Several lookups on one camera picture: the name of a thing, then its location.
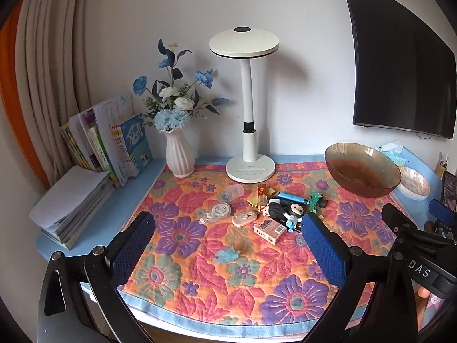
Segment green toy figure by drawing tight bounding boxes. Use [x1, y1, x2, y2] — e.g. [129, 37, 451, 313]
[308, 192, 328, 212]

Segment blue robot toy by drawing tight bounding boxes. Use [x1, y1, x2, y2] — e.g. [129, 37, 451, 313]
[286, 218, 302, 232]

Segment black haired doll figure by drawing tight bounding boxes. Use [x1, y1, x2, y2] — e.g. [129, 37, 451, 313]
[266, 199, 304, 223]

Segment blue tube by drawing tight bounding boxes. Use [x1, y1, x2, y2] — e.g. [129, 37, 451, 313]
[277, 192, 308, 205]

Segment light blue hair clip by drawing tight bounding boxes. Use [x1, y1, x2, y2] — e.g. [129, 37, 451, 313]
[212, 246, 241, 264]

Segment white correction tape dispenser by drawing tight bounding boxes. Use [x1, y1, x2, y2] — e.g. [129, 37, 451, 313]
[203, 202, 232, 223]

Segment shell pattern small dish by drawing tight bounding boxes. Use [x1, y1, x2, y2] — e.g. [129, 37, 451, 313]
[397, 166, 431, 201]

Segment amber ribbed glass bowl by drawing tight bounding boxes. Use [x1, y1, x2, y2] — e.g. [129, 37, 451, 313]
[324, 143, 401, 198]

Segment tissue pack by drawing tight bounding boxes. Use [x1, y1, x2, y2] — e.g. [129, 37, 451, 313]
[376, 142, 407, 166]

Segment floral quilted table mat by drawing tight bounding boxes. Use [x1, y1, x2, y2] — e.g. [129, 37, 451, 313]
[117, 160, 426, 336]

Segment yellow gold lighter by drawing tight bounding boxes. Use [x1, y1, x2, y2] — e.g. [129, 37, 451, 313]
[247, 196, 263, 208]

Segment pink oval key case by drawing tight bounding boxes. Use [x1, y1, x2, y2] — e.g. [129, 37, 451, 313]
[232, 210, 258, 228]

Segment upright row of books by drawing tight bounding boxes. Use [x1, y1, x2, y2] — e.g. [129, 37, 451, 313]
[61, 95, 153, 187]

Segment clear plastic cup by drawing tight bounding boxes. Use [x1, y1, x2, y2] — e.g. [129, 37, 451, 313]
[225, 184, 245, 202]

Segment white ribbed vase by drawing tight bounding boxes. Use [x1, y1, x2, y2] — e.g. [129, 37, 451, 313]
[165, 129, 195, 178]

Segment blue white artificial flowers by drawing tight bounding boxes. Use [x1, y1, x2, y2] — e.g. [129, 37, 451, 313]
[133, 39, 229, 132]

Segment beige curtain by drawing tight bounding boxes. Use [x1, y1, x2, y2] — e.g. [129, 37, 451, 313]
[1, 0, 91, 188]

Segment white desk lamp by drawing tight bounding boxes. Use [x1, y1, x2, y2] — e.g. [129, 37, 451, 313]
[209, 26, 280, 184]

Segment black wall television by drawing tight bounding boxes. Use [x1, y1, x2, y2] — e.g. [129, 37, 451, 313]
[346, 0, 456, 139]

